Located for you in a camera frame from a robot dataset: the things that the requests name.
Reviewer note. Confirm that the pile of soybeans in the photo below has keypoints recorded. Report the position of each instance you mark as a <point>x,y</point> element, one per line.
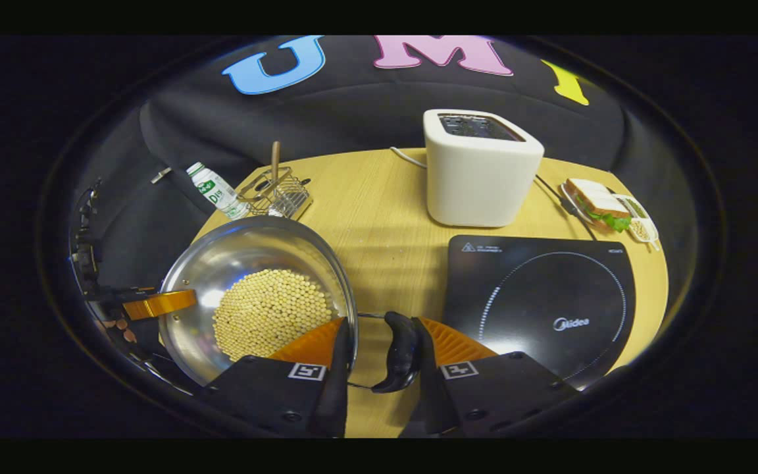
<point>267,316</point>

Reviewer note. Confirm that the small white dish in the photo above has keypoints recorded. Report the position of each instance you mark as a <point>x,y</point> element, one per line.
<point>642,227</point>

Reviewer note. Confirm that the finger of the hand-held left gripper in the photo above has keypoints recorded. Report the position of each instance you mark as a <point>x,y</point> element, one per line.
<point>158,304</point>

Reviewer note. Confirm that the white toaster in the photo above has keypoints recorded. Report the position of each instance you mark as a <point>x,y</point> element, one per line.
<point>478,178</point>

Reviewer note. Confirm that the silver metal clip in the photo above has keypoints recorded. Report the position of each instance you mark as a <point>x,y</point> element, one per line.
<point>161,175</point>

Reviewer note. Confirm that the wooden spoon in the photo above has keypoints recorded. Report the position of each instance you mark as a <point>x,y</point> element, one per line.
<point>275,158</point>

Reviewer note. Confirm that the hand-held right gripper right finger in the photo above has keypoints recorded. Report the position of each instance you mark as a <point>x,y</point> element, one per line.
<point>435,395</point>

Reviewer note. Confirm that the black backdrop cloth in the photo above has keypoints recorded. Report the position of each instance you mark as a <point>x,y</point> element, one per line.
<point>353,115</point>

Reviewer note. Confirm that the sandwich with lettuce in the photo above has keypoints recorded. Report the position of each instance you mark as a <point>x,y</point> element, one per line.
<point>599,204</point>

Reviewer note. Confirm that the white green drink bottle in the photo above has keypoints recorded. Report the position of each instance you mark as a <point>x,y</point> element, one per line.
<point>216,191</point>

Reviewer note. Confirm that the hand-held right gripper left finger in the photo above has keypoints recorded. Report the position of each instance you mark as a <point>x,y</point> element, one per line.
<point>333,395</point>

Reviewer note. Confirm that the stainless steel pot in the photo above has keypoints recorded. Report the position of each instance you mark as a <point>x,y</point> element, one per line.
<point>221,263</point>

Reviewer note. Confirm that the black induction cooktop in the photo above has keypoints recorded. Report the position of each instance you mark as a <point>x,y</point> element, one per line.
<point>537,309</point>

